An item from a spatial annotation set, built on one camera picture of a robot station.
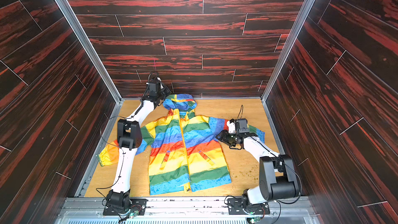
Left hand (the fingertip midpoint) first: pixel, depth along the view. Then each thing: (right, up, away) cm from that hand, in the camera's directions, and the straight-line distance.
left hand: (173, 86), depth 106 cm
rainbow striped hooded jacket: (+9, -41, -13) cm, 44 cm away
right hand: (+32, -33, -14) cm, 48 cm away
